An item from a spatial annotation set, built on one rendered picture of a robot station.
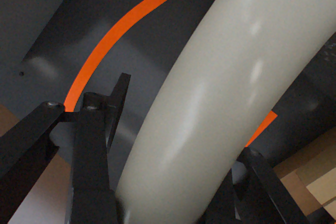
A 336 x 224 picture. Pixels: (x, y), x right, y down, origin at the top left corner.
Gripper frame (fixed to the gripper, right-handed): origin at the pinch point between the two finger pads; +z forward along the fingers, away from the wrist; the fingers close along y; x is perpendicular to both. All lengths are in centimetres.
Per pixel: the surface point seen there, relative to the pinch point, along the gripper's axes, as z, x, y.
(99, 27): 85, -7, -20
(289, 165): 74, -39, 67
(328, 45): 19.5, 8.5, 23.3
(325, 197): 59, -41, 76
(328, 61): 20.4, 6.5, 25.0
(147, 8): 83, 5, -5
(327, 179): 59, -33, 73
